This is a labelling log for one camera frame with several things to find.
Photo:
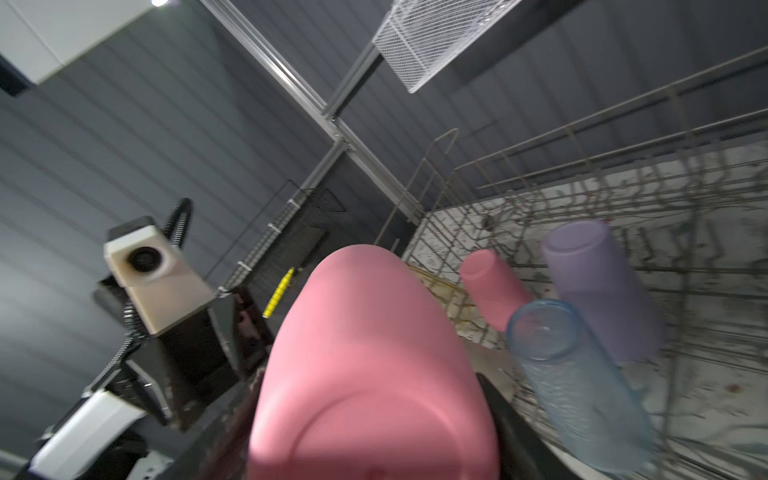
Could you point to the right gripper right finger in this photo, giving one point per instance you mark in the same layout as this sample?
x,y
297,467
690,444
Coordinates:
x,y
522,453

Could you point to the pink cup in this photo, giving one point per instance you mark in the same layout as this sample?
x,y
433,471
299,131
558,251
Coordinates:
x,y
494,287
368,379

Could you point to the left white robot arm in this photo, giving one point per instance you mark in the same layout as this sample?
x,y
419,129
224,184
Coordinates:
x,y
95,439

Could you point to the yellow marker pen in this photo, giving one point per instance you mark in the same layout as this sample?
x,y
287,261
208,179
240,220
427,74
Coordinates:
x,y
278,293

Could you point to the black wire wall basket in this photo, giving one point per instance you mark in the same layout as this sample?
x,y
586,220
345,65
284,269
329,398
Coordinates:
x,y
287,233

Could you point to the beige cup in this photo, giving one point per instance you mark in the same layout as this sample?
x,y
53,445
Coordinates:
x,y
496,365

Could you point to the clear blue cup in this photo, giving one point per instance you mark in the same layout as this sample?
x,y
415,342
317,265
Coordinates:
x,y
597,416

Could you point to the lilac cup front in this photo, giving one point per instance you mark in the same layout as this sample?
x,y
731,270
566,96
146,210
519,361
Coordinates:
x,y
590,270

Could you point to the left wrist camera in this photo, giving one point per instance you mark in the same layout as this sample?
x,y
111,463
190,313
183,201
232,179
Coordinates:
x,y
162,286

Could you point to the grey wire dish rack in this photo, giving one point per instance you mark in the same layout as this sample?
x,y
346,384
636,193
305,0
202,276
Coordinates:
x,y
679,174

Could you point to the clear amber glass cup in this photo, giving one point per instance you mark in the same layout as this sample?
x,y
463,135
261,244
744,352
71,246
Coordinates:
x,y
455,302

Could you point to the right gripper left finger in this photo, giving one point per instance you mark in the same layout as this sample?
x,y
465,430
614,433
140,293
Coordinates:
x,y
220,452

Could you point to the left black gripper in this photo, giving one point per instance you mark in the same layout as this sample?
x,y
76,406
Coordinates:
x,y
174,376

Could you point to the white mesh wall basket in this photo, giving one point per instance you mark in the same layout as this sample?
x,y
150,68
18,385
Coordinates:
x,y
418,39

